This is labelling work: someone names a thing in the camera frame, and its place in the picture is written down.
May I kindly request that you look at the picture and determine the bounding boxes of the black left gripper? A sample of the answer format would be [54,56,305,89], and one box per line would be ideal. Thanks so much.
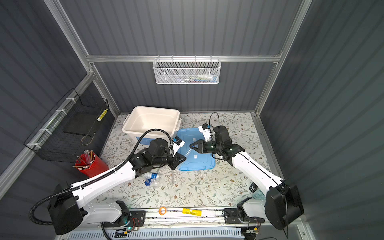
[152,148,187,170]

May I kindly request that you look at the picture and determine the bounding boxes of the red pencil cup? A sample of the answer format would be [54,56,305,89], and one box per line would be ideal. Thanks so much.
[73,150,109,178]

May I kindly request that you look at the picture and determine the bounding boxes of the teal calculator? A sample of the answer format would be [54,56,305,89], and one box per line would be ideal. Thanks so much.
[252,189,266,200]

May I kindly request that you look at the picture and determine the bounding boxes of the white wire wall basket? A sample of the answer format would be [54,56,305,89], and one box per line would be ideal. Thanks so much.
[153,59,222,85]

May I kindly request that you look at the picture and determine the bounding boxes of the orange rubber band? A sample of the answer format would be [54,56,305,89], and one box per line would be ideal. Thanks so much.
[159,207,167,216]

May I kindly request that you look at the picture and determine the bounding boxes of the blue cap clear bottle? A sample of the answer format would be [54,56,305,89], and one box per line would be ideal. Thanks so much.
[143,173,160,187]

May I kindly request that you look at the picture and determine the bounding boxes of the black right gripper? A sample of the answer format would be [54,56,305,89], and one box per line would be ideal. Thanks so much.
[190,139,222,154]

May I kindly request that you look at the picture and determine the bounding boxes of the black wire wall basket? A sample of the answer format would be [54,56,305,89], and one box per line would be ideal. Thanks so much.
[24,89,109,163]

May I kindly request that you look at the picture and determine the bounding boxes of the blue plastic bin lid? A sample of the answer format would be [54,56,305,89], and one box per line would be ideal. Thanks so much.
[176,127,217,172]

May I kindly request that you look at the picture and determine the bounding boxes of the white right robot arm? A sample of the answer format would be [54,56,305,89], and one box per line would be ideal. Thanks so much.
[190,124,304,230]

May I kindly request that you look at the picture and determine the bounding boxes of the white plastic storage bin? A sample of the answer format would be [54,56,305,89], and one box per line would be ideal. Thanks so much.
[122,106,181,143]

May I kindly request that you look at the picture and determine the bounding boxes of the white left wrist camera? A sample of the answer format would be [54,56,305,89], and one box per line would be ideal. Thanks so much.
[172,136,185,157]

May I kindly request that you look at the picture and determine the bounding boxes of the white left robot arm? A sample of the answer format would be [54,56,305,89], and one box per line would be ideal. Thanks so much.
[29,134,186,235]

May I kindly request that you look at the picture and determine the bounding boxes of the yellow label tag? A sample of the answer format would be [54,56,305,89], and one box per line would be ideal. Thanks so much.
[182,208,202,217]

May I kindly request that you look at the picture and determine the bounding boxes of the black stapler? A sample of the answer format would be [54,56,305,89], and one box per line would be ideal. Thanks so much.
[249,183,258,193]

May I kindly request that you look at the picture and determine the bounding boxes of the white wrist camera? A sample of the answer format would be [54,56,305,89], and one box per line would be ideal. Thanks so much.
[198,124,212,142]
[172,136,185,157]

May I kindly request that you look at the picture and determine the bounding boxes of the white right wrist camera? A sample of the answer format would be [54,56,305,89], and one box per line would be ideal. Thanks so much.
[198,124,212,142]

